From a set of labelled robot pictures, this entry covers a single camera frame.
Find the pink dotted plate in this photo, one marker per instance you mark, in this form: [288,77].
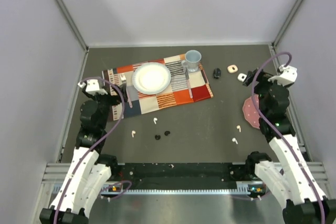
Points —
[250,113]

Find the knife with pink handle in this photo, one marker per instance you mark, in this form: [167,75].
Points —
[188,83]

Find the beige earbud case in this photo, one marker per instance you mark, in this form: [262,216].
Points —
[232,69]

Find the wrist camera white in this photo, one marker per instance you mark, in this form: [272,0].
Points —
[92,87]
[287,76]

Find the black earbud case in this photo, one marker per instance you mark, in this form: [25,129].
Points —
[217,73]

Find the patchwork placemat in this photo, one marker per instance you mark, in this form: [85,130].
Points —
[175,94]

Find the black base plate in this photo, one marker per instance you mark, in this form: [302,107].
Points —
[184,176]

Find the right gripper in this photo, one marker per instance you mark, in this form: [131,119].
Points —
[260,77]

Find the aluminium frame rail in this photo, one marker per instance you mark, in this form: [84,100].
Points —
[112,189]

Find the fork with pink handle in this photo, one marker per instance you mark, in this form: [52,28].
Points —
[124,86]

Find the white paper plate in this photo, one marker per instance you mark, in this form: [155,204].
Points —
[151,78]

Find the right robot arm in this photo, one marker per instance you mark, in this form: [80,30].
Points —
[296,191]

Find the white earbud charging case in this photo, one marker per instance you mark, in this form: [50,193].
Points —
[241,77]

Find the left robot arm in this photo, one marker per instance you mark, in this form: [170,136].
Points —
[89,168]

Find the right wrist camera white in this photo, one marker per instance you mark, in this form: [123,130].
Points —
[287,76]

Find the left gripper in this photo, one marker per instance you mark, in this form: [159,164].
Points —
[115,99]

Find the light blue mug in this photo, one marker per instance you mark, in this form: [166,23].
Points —
[191,60]

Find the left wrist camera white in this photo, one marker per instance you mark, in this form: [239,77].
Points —
[92,87]

